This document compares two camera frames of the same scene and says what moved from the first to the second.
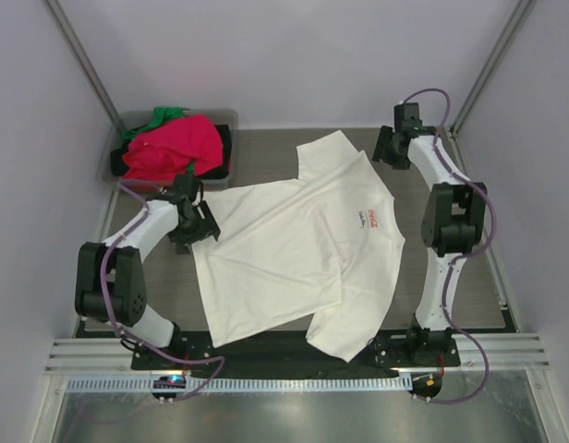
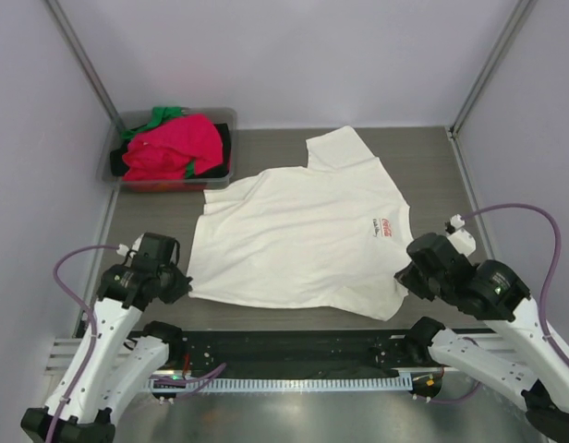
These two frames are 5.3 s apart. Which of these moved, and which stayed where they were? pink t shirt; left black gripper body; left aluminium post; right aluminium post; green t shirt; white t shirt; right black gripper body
Moved: left black gripper body; white t shirt; right black gripper body
Stayed: green t shirt; left aluminium post; pink t shirt; right aluminium post
